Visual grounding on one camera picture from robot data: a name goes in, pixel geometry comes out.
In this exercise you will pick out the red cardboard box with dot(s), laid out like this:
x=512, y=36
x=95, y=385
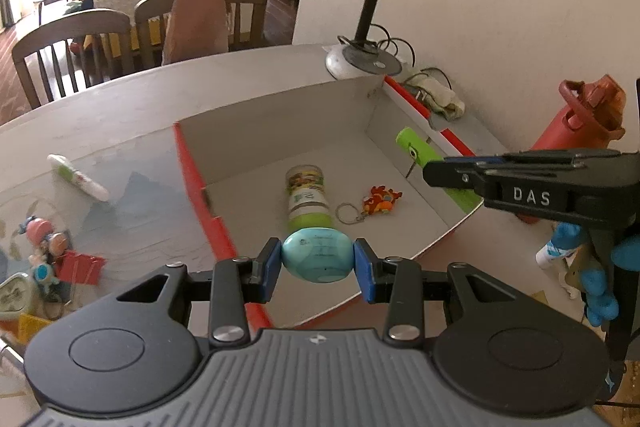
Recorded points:
x=345, y=155

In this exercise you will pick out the wooden chair with pink cloth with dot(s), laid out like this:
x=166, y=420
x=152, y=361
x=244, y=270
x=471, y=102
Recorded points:
x=246, y=20

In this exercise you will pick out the blue white rabbit keychain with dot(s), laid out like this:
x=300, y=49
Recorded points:
x=44, y=276

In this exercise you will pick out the pink cloth on chair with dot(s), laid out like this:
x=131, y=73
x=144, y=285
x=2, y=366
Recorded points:
x=197, y=28

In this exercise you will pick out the teal egg shaped toy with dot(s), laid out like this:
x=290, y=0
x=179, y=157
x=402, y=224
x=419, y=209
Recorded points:
x=318, y=255

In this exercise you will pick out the pink pig figurine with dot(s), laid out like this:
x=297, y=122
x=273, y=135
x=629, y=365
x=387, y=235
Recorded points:
x=48, y=243

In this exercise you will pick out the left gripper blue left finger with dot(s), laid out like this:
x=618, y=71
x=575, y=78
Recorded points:
x=229, y=287

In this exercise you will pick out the correction tape dispenser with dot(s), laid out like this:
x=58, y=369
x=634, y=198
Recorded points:
x=18, y=295

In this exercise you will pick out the green lid spice jar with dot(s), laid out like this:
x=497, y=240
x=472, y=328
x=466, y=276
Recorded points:
x=307, y=204

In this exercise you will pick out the orange fish keychain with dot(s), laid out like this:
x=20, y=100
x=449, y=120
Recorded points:
x=380, y=201

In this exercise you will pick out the red water bottle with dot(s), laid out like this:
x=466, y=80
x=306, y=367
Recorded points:
x=591, y=118

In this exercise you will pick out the white green glue pen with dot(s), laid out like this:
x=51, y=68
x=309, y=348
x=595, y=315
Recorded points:
x=63, y=168

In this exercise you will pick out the dark wooden chair centre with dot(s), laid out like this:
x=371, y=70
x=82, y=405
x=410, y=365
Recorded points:
x=72, y=54

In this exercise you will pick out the red binder clip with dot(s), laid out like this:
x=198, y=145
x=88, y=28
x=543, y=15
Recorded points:
x=74, y=268

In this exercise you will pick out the yellow rectangular box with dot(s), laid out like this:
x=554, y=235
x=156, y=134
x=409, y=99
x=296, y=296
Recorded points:
x=24, y=328

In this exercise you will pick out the right blue gloved hand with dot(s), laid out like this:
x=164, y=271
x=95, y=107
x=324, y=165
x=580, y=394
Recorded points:
x=605, y=271

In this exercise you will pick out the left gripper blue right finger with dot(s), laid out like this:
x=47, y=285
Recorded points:
x=404, y=287

